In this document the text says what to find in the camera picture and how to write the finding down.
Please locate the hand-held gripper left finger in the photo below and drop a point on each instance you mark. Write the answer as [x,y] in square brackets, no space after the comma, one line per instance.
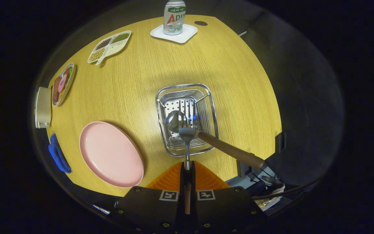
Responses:
[182,182]

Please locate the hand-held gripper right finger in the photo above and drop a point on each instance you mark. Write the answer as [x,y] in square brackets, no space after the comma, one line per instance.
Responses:
[193,182]

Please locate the pink plate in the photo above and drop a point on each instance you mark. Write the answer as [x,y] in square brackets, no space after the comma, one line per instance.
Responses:
[109,156]

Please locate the blue cloth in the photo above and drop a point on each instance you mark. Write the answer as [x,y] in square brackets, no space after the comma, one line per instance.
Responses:
[58,156]

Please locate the white square coaster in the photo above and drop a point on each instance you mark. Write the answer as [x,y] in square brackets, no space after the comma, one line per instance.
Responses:
[188,34]

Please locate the grey food plate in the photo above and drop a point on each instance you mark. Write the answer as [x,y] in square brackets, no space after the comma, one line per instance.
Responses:
[70,86]

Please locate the white divided tray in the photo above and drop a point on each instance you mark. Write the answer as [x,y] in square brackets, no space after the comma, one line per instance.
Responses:
[117,48]

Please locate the pile of yellow soybeans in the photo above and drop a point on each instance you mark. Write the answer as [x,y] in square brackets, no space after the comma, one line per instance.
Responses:
[96,55]

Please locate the large brown meat slice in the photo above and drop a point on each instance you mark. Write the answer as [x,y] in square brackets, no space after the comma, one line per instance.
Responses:
[56,91]

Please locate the pink ham slice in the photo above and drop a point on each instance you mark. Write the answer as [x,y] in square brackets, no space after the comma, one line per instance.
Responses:
[62,83]

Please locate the pile of green beans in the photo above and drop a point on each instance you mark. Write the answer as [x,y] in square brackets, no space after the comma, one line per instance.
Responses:
[120,38]

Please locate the green lettuce leaf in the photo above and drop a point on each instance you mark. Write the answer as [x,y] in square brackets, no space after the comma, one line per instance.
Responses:
[70,72]

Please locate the white toaster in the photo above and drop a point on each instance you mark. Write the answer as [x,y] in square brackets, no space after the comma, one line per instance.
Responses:
[43,107]

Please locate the pile of dark red beans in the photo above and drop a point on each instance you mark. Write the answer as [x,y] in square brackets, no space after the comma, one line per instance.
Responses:
[103,44]

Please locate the small brown meat slice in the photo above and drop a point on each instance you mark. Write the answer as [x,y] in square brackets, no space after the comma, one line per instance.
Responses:
[66,72]

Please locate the white plastic drink bottle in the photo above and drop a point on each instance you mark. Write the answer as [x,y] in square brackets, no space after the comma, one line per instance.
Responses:
[174,18]

